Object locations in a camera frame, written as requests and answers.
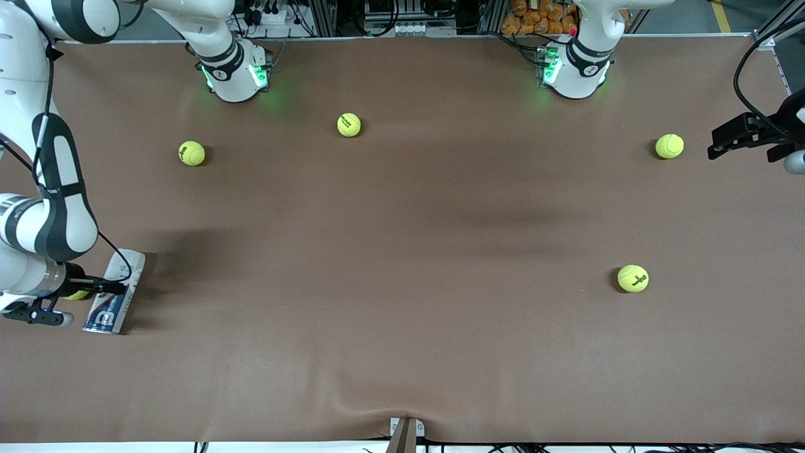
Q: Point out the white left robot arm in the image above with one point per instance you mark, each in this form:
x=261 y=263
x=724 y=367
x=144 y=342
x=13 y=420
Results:
x=575 y=69

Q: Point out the white power strip with plugs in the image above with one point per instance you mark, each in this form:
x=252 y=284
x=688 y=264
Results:
x=270 y=15

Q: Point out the black electronics unit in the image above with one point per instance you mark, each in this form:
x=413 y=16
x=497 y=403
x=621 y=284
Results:
x=390 y=9

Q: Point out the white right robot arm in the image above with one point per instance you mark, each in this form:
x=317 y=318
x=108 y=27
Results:
x=19 y=75

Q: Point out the aluminium corner frame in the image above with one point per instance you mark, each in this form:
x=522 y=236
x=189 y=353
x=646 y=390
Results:
x=763 y=39

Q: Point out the yellow-green tennis ball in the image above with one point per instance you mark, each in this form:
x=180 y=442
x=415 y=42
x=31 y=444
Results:
x=632 y=278
x=192 y=153
x=78 y=294
x=349 y=124
x=670 y=146

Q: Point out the pile of orange objects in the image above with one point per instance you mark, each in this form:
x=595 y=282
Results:
x=534 y=16

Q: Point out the grey metal mount bracket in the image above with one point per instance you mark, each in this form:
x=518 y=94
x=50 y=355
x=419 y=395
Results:
x=405 y=434

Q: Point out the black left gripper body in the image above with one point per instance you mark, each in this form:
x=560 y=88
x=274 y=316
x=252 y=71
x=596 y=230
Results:
x=787 y=121

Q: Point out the white and blue tennis can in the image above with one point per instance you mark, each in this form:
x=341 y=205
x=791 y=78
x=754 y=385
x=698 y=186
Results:
x=119 y=311

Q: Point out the aluminium frame post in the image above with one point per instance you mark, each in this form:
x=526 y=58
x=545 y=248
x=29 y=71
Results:
x=324 y=16
x=492 y=16

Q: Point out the brown table mat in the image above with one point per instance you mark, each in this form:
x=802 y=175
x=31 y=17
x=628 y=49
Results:
x=402 y=314

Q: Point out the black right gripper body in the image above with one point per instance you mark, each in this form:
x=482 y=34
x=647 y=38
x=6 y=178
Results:
x=77 y=277

